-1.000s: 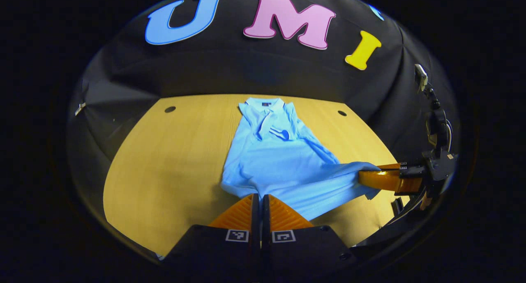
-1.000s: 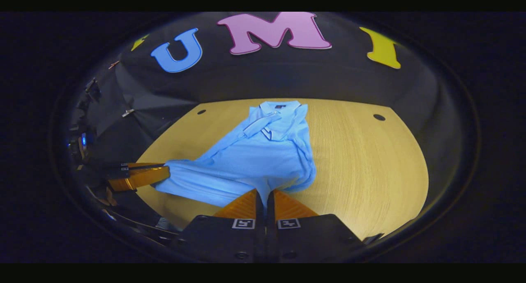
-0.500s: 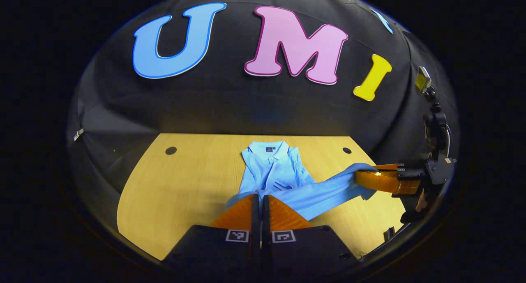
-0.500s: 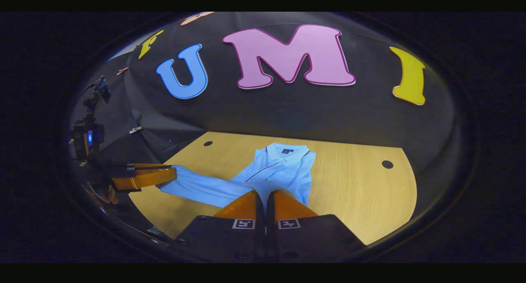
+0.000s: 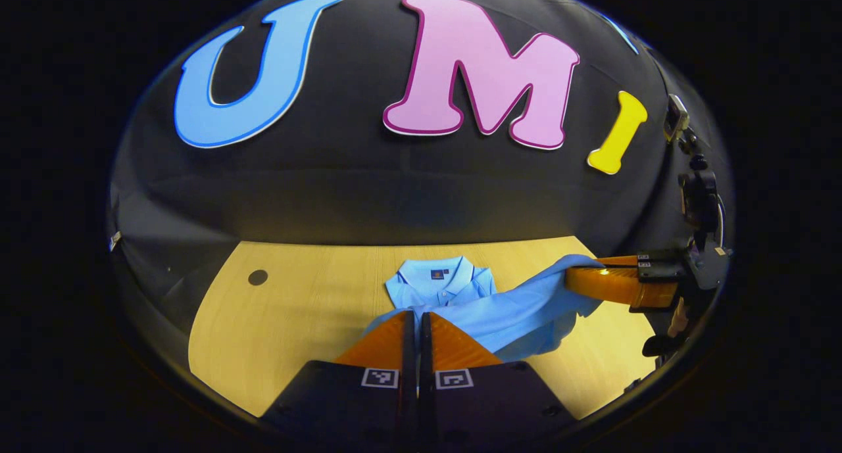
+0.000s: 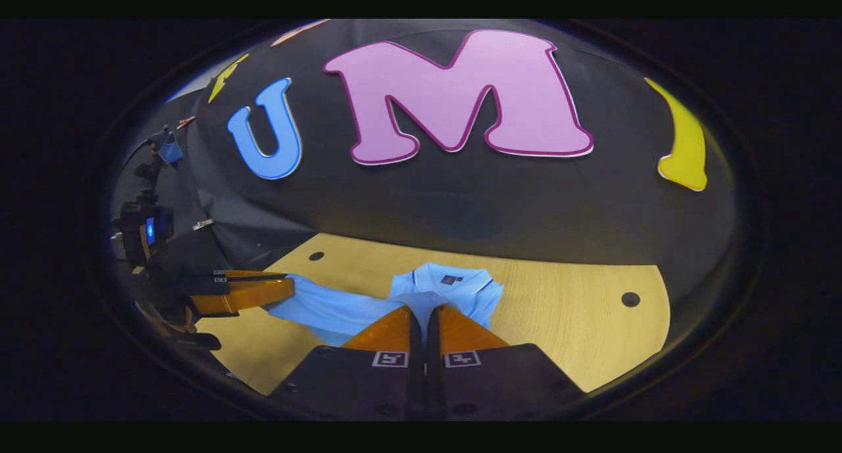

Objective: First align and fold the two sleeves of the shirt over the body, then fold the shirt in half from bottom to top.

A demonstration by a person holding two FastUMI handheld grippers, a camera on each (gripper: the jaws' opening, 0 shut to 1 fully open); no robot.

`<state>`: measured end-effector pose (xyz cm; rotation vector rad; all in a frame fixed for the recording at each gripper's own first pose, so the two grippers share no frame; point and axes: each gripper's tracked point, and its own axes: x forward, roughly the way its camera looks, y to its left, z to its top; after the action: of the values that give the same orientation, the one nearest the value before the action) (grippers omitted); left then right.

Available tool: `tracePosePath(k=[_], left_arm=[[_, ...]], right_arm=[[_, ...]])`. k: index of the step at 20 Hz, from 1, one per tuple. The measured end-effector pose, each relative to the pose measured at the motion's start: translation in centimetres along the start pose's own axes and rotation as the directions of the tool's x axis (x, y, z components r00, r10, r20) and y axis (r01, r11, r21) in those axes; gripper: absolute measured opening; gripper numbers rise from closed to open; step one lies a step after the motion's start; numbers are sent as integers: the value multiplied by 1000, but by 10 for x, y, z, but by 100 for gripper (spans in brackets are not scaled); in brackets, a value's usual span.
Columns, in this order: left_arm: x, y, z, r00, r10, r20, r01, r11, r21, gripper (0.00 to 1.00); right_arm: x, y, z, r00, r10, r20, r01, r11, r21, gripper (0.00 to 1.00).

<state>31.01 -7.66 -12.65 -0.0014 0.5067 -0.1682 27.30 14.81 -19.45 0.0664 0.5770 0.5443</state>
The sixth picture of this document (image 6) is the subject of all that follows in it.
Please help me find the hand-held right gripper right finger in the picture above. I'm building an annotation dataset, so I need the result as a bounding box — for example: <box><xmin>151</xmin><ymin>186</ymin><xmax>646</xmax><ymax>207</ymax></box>
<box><xmin>426</xmin><ymin>305</ymin><xmax>586</xmax><ymax>421</ymax></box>

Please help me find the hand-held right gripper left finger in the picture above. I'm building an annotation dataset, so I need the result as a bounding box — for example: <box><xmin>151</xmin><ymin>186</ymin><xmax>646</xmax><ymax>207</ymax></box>
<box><xmin>270</xmin><ymin>305</ymin><xmax>427</xmax><ymax>421</ymax></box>

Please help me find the light blue T-shirt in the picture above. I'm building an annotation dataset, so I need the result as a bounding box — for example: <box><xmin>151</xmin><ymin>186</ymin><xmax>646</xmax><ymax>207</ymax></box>
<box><xmin>263</xmin><ymin>262</ymin><xmax>505</xmax><ymax>348</ymax></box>

